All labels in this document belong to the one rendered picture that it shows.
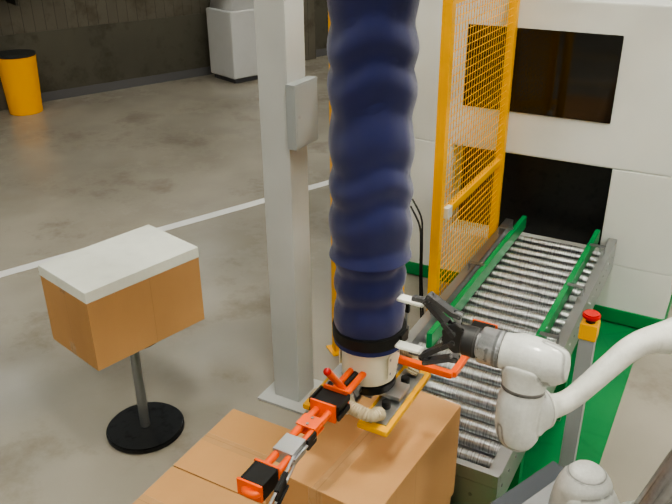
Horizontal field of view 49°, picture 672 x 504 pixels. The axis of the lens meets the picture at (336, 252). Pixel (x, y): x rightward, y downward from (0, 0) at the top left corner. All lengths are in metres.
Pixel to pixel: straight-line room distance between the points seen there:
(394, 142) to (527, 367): 0.65
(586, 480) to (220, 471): 1.39
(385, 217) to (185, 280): 1.79
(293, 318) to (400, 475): 1.67
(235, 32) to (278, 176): 7.50
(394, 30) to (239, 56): 9.23
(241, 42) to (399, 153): 9.16
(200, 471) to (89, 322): 0.84
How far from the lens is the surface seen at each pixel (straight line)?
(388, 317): 2.16
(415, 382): 2.43
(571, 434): 3.40
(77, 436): 4.20
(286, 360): 4.04
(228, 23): 10.95
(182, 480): 2.99
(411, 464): 2.41
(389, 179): 1.95
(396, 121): 1.92
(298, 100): 3.38
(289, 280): 3.76
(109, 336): 3.47
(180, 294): 3.62
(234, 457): 3.05
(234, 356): 4.59
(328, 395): 2.16
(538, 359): 1.74
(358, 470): 2.38
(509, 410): 1.81
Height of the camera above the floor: 2.55
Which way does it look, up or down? 26 degrees down
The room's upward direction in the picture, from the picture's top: 1 degrees counter-clockwise
